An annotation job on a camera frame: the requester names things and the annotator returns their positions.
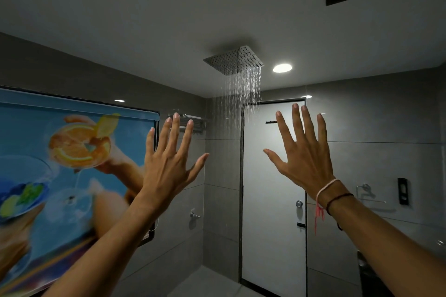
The black wall switch panel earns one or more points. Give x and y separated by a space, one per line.
403 191

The person's right thumb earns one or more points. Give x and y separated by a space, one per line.
275 159

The person's right little finger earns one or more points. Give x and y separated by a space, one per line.
322 133

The person's left little finger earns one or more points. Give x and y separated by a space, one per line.
150 147

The person's right forearm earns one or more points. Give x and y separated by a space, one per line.
386 248

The dark thread wrist band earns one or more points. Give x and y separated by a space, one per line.
336 200

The person's left thumb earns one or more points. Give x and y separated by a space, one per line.
198 166

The metal towel rack shelf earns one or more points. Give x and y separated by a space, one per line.
195 123

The white bathroom door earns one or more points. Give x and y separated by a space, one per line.
271 209

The person's right hand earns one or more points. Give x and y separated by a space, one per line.
305 162

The person's left middle finger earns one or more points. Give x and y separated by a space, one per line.
172 134

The printed cocktail window blind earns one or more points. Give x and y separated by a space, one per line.
59 182

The square metal rain shower head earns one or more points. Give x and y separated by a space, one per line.
234 60

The round ceiling light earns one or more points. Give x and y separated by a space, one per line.
282 68

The metal wall tap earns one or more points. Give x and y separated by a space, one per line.
193 216

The person's right middle finger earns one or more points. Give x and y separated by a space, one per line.
298 126

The pink thread wrist band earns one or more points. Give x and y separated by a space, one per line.
322 199

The person's left hand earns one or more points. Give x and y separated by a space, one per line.
166 175

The person's left forearm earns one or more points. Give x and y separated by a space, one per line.
101 251

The dark fixture with metal knob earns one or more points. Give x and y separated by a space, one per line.
371 277

